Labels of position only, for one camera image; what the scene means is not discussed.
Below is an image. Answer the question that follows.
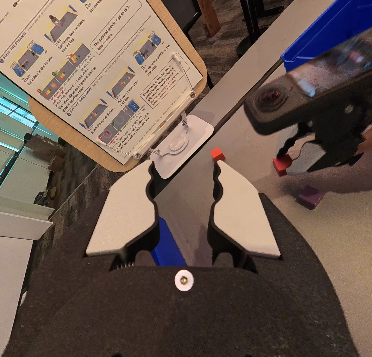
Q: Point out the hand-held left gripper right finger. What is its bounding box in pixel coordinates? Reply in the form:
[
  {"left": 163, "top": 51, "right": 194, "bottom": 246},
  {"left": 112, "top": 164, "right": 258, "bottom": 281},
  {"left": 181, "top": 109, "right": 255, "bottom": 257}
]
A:
[{"left": 207, "top": 160, "right": 281, "bottom": 267}]

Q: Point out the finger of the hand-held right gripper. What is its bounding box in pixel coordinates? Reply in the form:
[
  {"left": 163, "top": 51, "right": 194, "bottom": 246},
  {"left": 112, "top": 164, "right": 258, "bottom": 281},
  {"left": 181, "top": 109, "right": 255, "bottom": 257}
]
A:
[
  {"left": 286, "top": 133, "right": 326, "bottom": 176},
  {"left": 276, "top": 122, "right": 309, "bottom": 160}
]

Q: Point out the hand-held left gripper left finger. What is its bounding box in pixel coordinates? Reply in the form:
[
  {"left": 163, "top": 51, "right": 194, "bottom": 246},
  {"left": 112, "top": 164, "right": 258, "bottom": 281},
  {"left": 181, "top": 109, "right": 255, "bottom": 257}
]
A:
[{"left": 85, "top": 159, "right": 160, "bottom": 262}]

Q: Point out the red wooden cube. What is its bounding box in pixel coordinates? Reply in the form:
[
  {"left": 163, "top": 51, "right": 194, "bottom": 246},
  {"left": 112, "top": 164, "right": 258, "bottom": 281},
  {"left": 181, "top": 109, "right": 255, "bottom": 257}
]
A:
[{"left": 272, "top": 154, "right": 293, "bottom": 177}]

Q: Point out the blue plastic bin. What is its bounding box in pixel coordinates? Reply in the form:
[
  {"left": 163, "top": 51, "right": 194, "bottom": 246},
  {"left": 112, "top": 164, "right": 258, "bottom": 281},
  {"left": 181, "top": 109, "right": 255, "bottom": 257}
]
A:
[
  {"left": 150, "top": 217, "right": 187, "bottom": 267},
  {"left": 280, "top": 0, "right": 372, "bottom": 73}
]

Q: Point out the person's right hand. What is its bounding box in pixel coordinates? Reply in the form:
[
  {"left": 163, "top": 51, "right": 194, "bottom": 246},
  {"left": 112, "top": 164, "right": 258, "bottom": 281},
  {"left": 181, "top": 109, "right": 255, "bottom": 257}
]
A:
[{"left": 356, "top": 127, "right": 372, "bottom": 156}]

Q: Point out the purple wooden cube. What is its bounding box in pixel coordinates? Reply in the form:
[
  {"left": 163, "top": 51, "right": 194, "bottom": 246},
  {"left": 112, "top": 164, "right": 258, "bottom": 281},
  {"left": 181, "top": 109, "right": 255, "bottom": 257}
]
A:
[{"left": 296, "top": 185, "right": 326, "bottom": 210}]

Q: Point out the brown cardboard box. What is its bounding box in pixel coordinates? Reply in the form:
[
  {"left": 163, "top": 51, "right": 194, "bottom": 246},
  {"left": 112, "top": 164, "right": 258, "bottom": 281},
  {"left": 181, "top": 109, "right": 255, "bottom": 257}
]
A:
[
  {"left": 48, "top": 156, "right": 66, "bottom": 171},
  {"left": 25, "top": 135, "right": 67, "bottom": 160}
]

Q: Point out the wooden display board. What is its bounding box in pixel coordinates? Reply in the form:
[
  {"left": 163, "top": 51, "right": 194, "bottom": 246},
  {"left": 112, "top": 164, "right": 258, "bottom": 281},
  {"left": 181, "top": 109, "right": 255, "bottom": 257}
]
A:
[{"left": 28, "top": 0, "right": 208, "bottom": 173}]

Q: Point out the office window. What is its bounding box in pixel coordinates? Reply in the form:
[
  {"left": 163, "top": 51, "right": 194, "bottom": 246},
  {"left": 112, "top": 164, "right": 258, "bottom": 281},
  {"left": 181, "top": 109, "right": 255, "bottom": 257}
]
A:
[{"left": 0, "top": 72, "right": 40, "bottom": 189}]

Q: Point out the printed instruction sheet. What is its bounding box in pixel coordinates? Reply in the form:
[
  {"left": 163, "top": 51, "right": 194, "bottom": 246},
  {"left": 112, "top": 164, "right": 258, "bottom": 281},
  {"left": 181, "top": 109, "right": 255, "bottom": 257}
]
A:
[{"left": 0, "top": 0, "right": 204, "bottom": 163}]

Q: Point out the black framed display panel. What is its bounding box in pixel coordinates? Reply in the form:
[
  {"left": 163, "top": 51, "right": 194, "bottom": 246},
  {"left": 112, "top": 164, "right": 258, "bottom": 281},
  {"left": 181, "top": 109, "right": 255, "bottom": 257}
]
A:
[{"left": 148, "top": 0, "right": 202, "bottom": 35}]

